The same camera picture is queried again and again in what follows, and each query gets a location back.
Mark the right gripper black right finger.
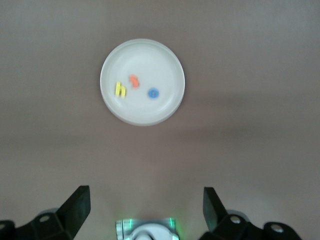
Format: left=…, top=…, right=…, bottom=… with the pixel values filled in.
left=199, top=186, right=303, bottom=240

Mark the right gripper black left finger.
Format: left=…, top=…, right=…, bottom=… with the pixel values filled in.
left=0, top=185, right=91, bottom=240

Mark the yellow foam letter h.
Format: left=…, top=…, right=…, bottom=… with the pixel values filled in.
left=114, top=81, right=128, bottom=99

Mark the blue foam letter o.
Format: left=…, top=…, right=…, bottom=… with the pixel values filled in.
left=147, top=87, right=160, bottom=100

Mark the orange foam letter f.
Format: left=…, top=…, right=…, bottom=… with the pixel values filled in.
left=128, top=74, right=140, bottom=90

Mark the brown table cover sheet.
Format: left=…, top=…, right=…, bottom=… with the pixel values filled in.
left=0, top=0, right=320, bottom=240

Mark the beige round plate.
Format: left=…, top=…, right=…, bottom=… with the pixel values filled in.
left=99, top=38, right=187, bottom=127

